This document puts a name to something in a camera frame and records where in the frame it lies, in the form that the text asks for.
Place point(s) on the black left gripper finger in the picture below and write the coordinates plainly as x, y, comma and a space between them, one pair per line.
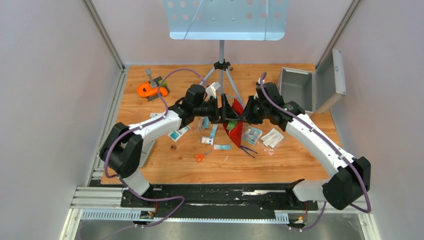
223, 110
232, 114

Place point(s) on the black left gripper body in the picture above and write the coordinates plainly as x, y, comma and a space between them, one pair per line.
210, 109

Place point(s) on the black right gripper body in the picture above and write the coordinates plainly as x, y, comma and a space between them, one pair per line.
255, 112

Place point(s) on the green wind oil box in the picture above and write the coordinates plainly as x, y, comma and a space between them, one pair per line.
231, 125

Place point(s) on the red first aid pouch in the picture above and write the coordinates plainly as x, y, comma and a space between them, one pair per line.
236, 134

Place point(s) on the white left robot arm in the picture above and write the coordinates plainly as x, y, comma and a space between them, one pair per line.
122, 150

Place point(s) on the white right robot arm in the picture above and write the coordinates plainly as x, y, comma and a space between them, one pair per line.
349, 176

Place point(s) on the cotton swabs bag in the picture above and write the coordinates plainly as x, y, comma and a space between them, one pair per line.
200, 124

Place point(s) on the blue Basewing sachet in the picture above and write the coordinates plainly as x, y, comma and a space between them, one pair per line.
206, 123

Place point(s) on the adhesive tape pack blue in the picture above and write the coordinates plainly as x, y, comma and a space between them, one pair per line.
252, 135

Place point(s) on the blue white sachet middle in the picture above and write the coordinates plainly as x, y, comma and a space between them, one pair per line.
213, 131

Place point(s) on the blue white sachet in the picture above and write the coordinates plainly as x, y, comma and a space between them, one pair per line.
213, 131
221, 147

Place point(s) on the white pads zip bag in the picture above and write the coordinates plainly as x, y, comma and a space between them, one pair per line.
272, 138

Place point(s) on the blue white sachet lower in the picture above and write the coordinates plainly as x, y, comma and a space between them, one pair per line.
221, 147

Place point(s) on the white bandage roll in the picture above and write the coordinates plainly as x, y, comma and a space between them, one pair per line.
207, 140

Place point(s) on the medical gauze packet teal white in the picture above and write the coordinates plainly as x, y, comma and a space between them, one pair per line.
177, 134

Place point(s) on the blue plastic tweezers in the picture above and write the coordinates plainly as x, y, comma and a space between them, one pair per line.
252, 153

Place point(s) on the orange grey toy fixture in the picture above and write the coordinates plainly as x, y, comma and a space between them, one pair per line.
149, 89

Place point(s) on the grey metal case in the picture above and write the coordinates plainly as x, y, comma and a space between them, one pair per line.
315, 91

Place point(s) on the grey plastic tray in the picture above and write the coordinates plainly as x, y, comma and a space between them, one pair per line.
146, 151

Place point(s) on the blue music stand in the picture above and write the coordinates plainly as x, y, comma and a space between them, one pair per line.
226, 20

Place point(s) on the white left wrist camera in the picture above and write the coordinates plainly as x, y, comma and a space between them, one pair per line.
211, 90

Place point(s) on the orange handled scissors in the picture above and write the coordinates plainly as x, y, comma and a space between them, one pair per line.
200, 156

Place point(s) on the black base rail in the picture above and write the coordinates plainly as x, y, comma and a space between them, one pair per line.
231, 201

